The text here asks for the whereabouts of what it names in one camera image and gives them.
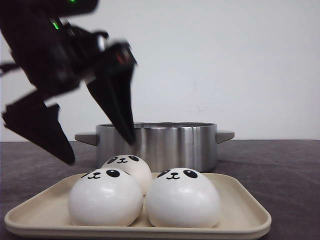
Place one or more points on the beige plastic tray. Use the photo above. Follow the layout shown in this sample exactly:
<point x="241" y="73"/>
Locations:
<point x="45" y="216"/>

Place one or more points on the panda bun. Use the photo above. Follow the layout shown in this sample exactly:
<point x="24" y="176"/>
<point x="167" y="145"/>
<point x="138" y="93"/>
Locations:
<point x="105" y="197"/>
<point x="133" y="165"/>
<point x="183" y="197"/>

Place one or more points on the steel pot with grey handles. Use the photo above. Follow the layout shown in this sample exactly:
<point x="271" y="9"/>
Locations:
<point x="162" y="145"/>

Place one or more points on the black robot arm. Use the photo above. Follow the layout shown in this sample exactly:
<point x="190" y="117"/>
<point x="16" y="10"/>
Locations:
<point x="34" y="13"/>

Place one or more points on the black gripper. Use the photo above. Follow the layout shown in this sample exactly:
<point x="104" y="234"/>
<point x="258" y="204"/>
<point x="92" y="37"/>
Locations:
<point x="55" y="59"/>

